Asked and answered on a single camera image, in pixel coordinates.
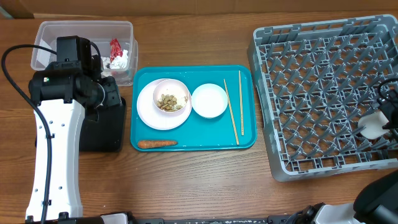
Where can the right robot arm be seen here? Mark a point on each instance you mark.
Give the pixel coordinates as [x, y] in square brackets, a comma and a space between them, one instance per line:
[377, 202]

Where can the pink bowl with food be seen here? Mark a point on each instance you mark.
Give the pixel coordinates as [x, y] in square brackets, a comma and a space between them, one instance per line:
[171, 96]

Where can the orange carrot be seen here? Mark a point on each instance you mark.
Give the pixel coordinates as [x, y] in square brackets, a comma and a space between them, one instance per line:
[150, 144]

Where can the white bowl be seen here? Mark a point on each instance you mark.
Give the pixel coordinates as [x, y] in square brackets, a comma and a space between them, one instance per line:
[209, 100]

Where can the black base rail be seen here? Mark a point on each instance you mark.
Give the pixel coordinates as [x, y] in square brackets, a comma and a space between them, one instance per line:
[128, 218]

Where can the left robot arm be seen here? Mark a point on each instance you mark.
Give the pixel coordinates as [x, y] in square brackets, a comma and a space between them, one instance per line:
[56, 187]

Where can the grey dishwasher rack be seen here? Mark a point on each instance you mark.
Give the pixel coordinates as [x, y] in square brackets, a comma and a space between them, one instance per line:
[315, 81]

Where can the clear plastic storage bin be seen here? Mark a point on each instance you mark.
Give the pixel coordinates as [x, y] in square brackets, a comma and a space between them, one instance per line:
[101, 33]

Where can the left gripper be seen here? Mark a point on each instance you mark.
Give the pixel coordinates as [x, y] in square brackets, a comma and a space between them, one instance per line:
[114, 99]

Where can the black plastic tray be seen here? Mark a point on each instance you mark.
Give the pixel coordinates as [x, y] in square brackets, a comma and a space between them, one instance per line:
[74, 129]

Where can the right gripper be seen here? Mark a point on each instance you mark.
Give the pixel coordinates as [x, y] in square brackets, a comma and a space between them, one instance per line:
[389, 106]

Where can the red snack wrapper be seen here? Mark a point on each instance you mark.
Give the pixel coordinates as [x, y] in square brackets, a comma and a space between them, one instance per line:
[116, 50]

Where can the white cup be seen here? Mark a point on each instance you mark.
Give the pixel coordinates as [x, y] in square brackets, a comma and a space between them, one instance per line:
[372, 125]

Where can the teal serving tray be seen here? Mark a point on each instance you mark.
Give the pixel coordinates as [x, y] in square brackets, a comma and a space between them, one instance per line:
[198, 133]

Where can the white tissue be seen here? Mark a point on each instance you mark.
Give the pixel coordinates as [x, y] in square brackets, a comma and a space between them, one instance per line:
[117, 64]

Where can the wooden chopstick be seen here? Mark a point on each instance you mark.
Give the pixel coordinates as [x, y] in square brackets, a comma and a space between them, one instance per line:
[231, 112]
[241, 103]

